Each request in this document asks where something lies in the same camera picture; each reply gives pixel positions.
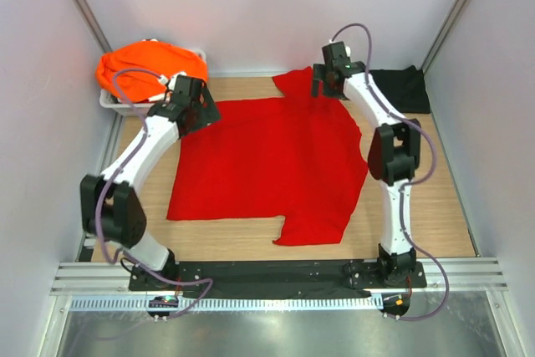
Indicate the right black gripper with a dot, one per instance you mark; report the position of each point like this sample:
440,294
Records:
319,73

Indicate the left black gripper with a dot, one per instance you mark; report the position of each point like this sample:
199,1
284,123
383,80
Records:
209,114

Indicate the red t-shirt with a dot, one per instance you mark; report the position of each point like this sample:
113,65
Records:
295,156

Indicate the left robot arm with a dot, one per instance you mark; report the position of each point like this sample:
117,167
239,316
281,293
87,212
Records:
110,205

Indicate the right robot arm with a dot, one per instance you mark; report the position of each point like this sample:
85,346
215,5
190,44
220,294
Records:
393,158

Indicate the orange t-shirt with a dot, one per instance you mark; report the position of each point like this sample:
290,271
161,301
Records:
134,69

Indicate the white plastic basket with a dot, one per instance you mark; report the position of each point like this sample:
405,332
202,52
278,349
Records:
108,101

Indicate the folded black t-shirt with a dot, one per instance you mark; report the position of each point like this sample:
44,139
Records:
404,89

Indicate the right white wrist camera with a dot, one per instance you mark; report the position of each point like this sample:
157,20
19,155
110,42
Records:
346,47

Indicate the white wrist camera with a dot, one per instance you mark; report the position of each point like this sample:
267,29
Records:
169,82
346,47

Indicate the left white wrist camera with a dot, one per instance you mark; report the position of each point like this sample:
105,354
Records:
169,82

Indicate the right corner post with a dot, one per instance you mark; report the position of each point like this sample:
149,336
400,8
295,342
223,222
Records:
452,18

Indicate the corner post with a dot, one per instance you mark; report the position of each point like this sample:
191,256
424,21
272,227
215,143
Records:
93,25
452,18

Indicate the left corner post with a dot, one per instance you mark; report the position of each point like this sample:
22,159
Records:
93,25

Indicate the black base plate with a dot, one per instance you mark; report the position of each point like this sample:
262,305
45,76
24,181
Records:
279,280

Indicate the slotted cable duct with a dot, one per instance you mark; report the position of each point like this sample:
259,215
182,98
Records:
168,303

